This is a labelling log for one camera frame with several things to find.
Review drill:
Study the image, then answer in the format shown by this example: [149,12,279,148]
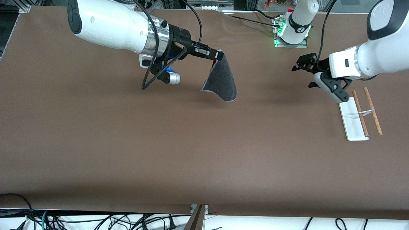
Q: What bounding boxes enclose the pink and grey towel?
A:
[201,51,238,102]

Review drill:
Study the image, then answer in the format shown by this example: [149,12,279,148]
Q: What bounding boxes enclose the white rack base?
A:
[338,97,369,141]

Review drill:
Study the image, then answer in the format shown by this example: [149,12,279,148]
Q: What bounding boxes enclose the wooden chopsticks pair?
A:
[364,87,383,135]
[352,90,369,137]

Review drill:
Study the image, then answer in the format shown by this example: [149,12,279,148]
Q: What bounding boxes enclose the brown table cover cloth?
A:
[0,6,409,221]

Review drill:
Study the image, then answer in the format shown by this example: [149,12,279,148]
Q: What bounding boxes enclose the brown slanted beam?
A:
[185,204,207,230]

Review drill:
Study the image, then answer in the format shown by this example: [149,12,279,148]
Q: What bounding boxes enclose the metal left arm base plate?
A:
[273,18,308,48]

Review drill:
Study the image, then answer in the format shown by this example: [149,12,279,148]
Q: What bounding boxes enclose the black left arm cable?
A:
[316,0,338,72]

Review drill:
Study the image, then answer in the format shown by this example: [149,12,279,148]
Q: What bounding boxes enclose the black cable across table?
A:
[220,11,282,28]

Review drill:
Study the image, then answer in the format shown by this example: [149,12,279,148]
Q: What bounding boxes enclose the tangled black floor cables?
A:
[48,213,192,230]

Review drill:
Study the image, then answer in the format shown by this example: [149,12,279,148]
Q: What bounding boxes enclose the thick black floor cable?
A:
[0,193,36,230]

